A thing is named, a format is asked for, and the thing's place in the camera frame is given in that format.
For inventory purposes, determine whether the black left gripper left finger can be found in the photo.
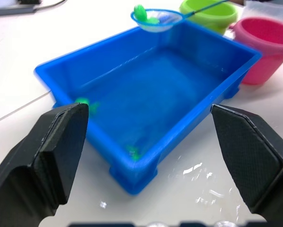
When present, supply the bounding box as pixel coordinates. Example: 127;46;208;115
0;102;89;227

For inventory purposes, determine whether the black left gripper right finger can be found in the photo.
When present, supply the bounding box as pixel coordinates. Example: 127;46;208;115
210;104;283;227

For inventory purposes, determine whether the blue toy fishing net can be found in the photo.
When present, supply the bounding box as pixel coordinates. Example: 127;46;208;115
131;0;231;33

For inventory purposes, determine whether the green toy fish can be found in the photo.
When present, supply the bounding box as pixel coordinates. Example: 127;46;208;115
74;97;101;118
126;145;142;162
133;4;160;26

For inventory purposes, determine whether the pink plastic bucket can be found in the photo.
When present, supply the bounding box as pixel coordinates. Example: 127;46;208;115
229;17;283;85

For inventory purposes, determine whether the blue plastic tub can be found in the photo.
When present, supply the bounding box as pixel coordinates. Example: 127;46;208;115
34;20;263;196

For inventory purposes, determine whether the green plastic bucket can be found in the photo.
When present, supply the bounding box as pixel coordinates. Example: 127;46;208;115
179;0;239;36

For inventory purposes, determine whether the grey cable duct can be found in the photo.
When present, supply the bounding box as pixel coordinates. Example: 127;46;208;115
0;4;37;17

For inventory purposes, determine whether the black cable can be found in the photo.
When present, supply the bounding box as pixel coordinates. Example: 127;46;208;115
34;0;67;11

